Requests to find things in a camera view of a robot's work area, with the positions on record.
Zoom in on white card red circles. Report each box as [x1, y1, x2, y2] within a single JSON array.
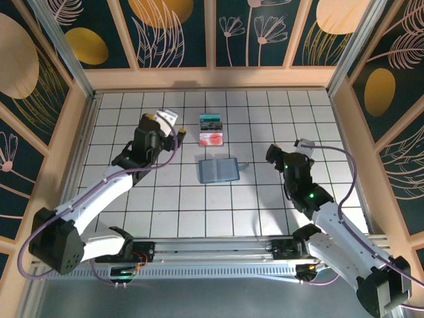
[[199, 131, 225, 147]]

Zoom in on blue card holder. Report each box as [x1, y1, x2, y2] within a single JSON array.
[[197, 157, 240, 185]]

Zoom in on floral panel orange disc leaves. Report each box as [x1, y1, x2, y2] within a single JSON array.
[[119, 0, 208, 69]]

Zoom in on floral panel small yellow oval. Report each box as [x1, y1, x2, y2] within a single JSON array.
[[44, 0, 131, 70]]

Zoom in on floral panel pink flowers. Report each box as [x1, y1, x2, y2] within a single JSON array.
[[215, 0, 301, 67]]

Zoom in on floral panel pale fern leaves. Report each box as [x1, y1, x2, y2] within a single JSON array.
[[379, 132, 424, 237]]

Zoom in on floral panel single pink flower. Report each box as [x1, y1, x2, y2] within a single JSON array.
[[0, 115, 46, 241]]

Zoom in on floral panel large peach disc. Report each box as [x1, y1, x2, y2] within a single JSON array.
[[0, 0, 72, 146]]

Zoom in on grey metal front plate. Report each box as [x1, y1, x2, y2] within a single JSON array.
[[19, 263, 410, 318]]

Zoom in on floral panel yellow oval fern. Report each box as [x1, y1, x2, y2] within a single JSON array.
[[347, 0, 424, 144]]

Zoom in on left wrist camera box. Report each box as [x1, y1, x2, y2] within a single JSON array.
[[154, 108, 179, 137]]

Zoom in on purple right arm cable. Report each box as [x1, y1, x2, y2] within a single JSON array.
[[299, 144, 424, 311]]

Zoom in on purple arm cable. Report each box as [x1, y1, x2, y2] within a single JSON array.
[[16, 140, 182, 288], [299, 144, 424, 311]]

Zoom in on aluminium table side rail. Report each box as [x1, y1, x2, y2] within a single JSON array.
[[58, 94, 100, 213]]

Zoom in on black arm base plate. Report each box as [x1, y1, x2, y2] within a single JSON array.
[[94, 240, 156, 264], [270, 238, 332, 262]]

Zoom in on small wired circuit board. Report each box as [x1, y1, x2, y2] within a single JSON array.
[[295, 261, 334, 284], [109, 263, 148, 284]]

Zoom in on aluminium mounting rail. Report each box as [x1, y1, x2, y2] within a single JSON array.
[[32, 235, 394, 266]]

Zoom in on aluminium frame post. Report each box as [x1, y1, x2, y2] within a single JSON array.
[[26, 0, 97, 100], [326, 0, 392, 97]]

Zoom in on perforated metal cable duct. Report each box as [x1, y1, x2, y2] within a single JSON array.
[[46, 266, 299, 282]]

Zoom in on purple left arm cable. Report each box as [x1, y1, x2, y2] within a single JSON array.
[[16, 140, 182, 288]]

